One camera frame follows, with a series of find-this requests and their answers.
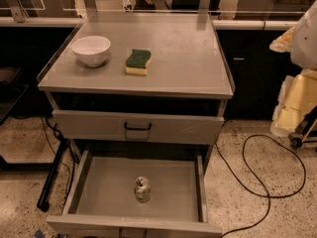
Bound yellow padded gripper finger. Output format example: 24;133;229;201
269;27;295;53
270;70;317;137

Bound silver 7up soda can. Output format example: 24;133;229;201
134;177;151;203

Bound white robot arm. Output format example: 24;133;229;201
269;2;317;137

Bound grey metal drawer cabinet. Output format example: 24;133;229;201
37;11;236;238

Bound open grey lower drawer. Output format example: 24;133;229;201
47;152;222;238

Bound closed grey upper drawer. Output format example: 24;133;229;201
53;110;224;145

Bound black caster wheel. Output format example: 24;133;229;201
289;136;303;150

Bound green and yellow sponge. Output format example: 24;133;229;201
125;49;152;75

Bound clear plastic water bottle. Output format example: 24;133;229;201
122;0;133;12

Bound white ceramic bowl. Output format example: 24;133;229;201
71;36;111;67

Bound black stand leg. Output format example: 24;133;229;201
37;140;66;212

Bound black floor cable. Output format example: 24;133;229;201
214;134;307;238

